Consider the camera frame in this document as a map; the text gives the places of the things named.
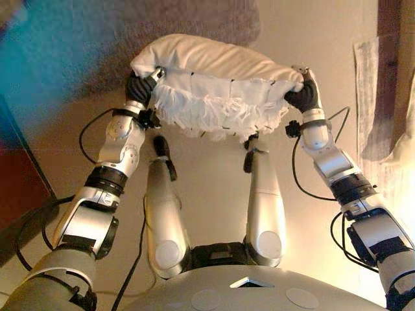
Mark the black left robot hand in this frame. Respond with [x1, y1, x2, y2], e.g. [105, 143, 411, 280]
[124, 66, 168, 108]

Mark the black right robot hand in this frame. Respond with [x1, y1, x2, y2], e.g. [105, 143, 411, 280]
[284, 64, 322, 114]

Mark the white fringed cushion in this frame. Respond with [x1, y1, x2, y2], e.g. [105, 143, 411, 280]
[129, 33, 305, 143]

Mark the grey fabric armchair sofa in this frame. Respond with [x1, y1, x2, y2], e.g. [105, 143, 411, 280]
[74, 0, 262, 98]

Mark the grey white woven throw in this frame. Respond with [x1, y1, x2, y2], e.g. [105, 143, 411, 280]
[352, 36, 382, 161]

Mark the silver right robot leg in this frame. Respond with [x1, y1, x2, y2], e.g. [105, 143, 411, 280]
[243, 134, 288, 268]

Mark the silver robot leg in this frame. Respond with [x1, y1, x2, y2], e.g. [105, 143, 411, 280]
[243, 134, 288, 268]
[144, 135, 191, 279]

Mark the silver left robot leg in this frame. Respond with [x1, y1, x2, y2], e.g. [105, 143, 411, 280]
[144, 135, 191, 279]

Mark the grey robot torso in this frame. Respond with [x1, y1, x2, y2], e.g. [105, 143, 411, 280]
[124, 241, 386, 311]

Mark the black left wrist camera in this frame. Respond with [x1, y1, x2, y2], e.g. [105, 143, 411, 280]
[139, 108, 162, 129]

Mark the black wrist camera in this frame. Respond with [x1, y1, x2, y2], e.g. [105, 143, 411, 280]
[285, 119, 304, 139]
[139, 108, 162, 129]

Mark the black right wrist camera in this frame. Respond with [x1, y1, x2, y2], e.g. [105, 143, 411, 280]
[285, 119, 304, 139]

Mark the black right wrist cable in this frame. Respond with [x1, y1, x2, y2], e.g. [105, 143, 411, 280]
[290, 106, 351, 202]

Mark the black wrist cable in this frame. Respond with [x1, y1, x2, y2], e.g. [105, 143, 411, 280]
[79, 108, 113, 165]
[290, 106, 351, 202]

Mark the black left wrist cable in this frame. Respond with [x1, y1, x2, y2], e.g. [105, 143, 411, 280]
[79, 108, 113, 165]

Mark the thin black tether cable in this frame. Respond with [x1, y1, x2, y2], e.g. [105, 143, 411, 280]
[112, 194, 153, 311]

